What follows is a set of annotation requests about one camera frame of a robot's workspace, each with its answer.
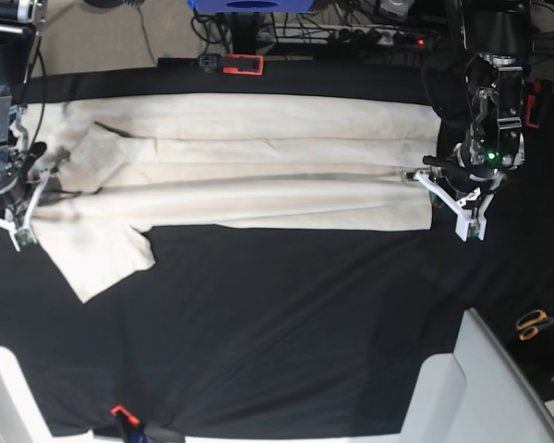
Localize white power strip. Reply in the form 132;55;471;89
257;23;441;49

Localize orange black top clamp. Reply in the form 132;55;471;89
198;54;264;76

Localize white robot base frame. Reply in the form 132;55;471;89
0;309;554;442

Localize orange black clamp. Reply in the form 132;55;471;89
198;54;264;76
524;78;553;129

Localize orange handled scissors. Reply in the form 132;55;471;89
515;309;554;341

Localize blue box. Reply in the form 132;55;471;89
187;0;316;14

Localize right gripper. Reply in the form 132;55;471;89
0;142;60;252

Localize black vertical post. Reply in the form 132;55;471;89
228;12;261;55

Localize orange black right clamp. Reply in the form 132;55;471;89
524;78;553;129

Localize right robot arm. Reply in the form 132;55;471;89
0;1;57;250

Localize orange clamp bottom edge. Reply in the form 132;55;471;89
110;404;140;426

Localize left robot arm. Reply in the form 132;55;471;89
404;1;533;241

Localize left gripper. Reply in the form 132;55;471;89
402;155;505;241

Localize white T-shirt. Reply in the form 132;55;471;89
23;93;441;302

